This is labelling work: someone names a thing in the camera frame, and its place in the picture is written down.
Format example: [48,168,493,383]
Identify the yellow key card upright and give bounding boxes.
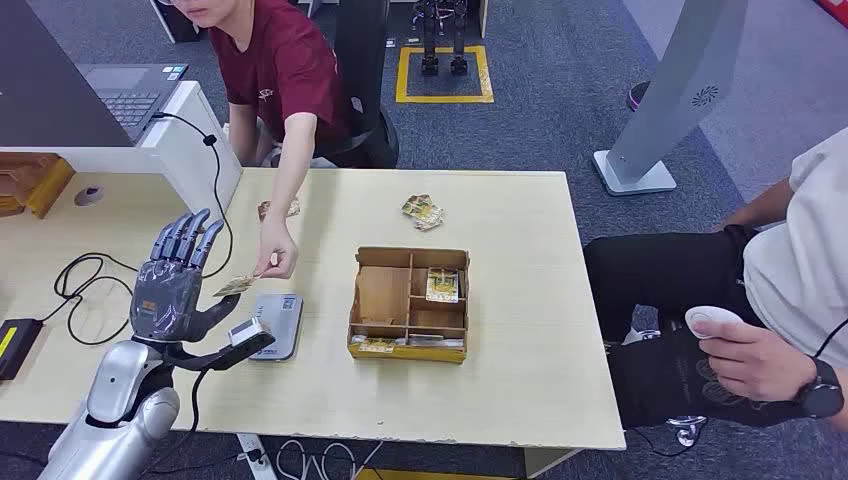
[425,267,460,305]

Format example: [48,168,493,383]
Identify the black laptop power cable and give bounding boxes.
[54,112,234,347]

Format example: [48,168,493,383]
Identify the thin black cord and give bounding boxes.
[814,317,848,359]

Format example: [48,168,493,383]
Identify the black camera bracket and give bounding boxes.
[158,331,276,372]

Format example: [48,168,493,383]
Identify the black wristwatch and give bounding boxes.
[793,357,846,420]

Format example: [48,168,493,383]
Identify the yellow floor tape square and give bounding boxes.
[396,44,496,105]

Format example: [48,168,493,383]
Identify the wooden tray yellow edge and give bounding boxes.
[0,152,75,220]

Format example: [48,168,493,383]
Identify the black humanoid robot legs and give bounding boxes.
[411,0,470,77]

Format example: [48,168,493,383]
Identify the grey kiosk stand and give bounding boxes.
[592,0,750,197]

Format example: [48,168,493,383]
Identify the dark gold ID card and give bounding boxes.
[213,274,258,298]

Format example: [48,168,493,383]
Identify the black cabinet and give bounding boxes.
[148,0,203,44]

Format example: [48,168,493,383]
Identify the wooden compartment box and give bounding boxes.
[347,246,472,365]

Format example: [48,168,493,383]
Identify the dark laptop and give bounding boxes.
[0,0,190,148]

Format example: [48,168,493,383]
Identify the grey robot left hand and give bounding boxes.
[130,209,243,346]

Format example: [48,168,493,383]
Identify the dark shoe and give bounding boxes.
[626,80,652,113]

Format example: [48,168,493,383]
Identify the black office chair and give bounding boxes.
[324,0,401,170]

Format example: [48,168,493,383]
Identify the grey card reader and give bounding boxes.
[250,293,305,362]

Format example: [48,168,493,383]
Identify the white handheld remote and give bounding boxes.
[684,305,745,340]

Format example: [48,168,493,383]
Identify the yellow floor tape strip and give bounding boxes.
[357,468,518,480]

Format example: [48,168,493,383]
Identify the white cable loops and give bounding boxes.
[274,439,386,480]

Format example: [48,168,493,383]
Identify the white desk riser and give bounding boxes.
[0,80,243,217]

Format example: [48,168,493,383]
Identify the black power adapter yellow label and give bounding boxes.
[0,318,44,382]

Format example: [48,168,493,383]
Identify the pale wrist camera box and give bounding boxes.
[228,317,270,348]

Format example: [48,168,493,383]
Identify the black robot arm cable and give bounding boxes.
[135,369,207,475]

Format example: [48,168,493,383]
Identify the white power strip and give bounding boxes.
[236,433,278,480]

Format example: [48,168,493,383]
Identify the person's left hand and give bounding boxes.
[688,317,819,403]
[254,217,299,281]

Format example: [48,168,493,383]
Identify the person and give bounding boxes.
[156,0,352,281]
[582,129,848,435]

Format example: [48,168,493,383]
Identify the chrome chair caster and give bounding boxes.
[665,415,708,448]

